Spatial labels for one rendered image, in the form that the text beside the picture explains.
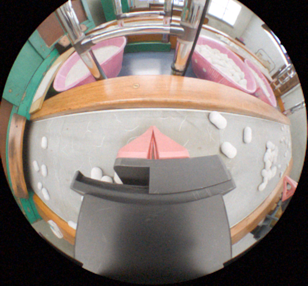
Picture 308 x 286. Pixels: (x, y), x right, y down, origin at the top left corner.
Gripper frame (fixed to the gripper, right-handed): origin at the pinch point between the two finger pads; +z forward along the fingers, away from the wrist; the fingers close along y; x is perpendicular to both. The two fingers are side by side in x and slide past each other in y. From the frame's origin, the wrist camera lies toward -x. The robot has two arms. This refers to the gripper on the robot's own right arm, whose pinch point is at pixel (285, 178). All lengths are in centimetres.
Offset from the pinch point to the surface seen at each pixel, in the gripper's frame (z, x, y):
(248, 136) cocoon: 15.9, -5.5, 21.8
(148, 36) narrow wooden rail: 46, -28, 43
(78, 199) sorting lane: 8, 4, 56
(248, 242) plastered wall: -124, 154, -136
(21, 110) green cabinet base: 18, -15, 92
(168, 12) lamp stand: 37, -35, 36
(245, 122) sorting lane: 19.8, -6.4, 19.5
